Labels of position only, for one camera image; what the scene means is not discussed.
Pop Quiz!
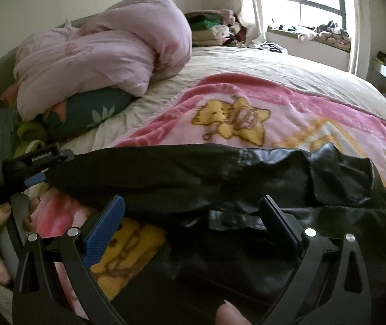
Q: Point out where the bed with beige sheet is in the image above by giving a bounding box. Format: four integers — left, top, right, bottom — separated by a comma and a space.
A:
58, 45, 386, 150

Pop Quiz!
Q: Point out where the green yellow cloth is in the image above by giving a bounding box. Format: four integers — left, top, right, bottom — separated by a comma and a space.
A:
13, 118, 49, 158

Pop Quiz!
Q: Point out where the person's right hand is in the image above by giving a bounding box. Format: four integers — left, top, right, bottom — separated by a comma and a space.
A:
215, 300, 253, 325

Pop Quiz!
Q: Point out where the dark cloth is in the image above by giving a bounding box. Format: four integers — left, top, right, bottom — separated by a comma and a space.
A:
260, 42, 289, 55

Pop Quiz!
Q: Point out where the black leather jacket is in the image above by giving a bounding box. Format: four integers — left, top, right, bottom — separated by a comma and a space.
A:
49, 142, 386, 325

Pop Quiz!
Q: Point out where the pile of folded clothes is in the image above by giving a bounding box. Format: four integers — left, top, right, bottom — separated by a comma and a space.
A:
184, 9, 248, 48

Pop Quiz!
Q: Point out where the white curtain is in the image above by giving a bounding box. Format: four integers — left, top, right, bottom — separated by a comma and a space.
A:
235, 0, 269, 46

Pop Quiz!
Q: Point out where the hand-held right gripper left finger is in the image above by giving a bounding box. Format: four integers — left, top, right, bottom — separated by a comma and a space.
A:
12, 194, 129, 325

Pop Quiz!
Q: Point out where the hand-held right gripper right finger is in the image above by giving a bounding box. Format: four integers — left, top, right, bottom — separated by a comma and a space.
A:
258, 194, 373, 325

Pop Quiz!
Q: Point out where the pink printed blanket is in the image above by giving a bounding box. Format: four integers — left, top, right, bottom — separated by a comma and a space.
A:
27, 73, 386, 312

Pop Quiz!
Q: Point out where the clothes heap on windowsill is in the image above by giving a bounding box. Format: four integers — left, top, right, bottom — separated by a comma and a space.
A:
269, 20, 352, 46

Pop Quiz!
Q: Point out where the dark green floral pillow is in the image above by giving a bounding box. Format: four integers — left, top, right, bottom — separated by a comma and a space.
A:
42, 86, 136, 139

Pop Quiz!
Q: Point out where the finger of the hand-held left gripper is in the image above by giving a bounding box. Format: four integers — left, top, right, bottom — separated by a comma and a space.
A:
25, 171, 61, 188

